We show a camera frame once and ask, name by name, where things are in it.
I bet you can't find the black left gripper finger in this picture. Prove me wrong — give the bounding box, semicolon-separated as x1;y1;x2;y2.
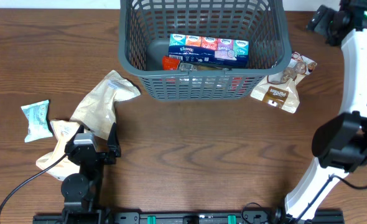
68;124;84;144
107;123;119;153

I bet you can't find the dried mushroom pouch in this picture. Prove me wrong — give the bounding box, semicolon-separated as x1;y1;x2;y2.
250;52;317;113

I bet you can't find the Kleenex tissue multipack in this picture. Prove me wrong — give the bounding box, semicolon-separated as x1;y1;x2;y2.
168;34;249;68

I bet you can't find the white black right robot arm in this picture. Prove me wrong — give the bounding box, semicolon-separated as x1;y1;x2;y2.
269;0;367;223

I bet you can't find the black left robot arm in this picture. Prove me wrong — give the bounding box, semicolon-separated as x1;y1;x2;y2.
61;123;121;224

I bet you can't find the cream snack pouch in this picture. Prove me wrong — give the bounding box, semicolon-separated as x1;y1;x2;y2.
35;120;80;181

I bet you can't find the tan crumpled paper bag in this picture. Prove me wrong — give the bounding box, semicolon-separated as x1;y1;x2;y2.
70;70;141;140

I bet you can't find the mint green snack packet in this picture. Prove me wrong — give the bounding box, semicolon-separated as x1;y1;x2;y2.
21;100;53;142

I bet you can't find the grey plastic basket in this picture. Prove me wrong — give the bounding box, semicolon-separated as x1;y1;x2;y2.
119;0;291;101

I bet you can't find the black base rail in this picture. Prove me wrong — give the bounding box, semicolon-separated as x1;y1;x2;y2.
32;210;345;224

